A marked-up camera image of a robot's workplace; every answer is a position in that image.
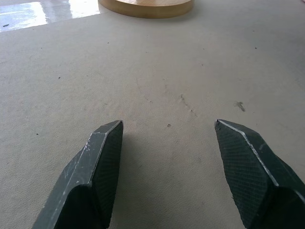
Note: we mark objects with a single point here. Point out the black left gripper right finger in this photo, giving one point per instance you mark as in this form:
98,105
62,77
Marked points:
252,174

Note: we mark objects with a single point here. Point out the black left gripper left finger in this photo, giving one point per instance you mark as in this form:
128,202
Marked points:
93,176

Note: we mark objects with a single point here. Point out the round wooden board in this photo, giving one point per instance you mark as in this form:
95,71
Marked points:
147,9

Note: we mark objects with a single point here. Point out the beige table mat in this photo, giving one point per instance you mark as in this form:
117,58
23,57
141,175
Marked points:
152,95

